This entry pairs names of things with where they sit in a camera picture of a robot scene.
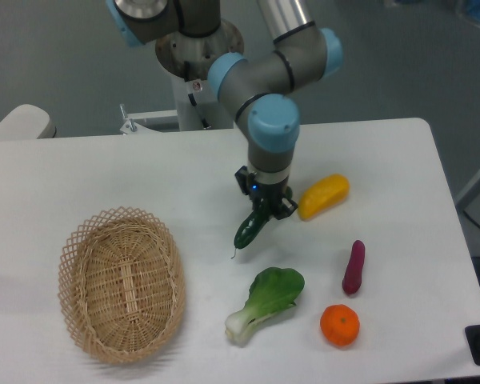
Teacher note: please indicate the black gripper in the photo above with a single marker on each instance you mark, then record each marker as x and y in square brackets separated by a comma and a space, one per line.
[269, 193]

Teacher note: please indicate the green cucumber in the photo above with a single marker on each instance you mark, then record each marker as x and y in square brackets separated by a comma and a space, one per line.
[249, 229]

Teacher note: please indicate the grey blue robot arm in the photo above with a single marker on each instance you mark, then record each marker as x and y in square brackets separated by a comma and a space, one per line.
[255, 94]

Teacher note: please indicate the yellow bell pepper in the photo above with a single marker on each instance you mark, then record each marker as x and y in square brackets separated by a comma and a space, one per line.
[322, 195]

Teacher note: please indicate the green bok choy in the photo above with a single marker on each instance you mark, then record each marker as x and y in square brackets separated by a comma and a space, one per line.
[273, 290]

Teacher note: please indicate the purple sweet potato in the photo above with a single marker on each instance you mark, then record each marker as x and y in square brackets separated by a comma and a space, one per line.
[352, 279]

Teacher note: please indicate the orange tangerine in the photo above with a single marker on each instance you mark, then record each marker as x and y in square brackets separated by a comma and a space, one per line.
[340, 325]

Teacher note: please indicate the woven wicker basket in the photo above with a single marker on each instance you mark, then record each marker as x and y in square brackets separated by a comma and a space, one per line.
[121, 285]

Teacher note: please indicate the white chair armrest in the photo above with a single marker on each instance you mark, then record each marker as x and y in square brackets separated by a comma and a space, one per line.
[27, 122]

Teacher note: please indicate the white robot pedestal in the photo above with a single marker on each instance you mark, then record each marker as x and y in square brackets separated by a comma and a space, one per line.
[192, 96]

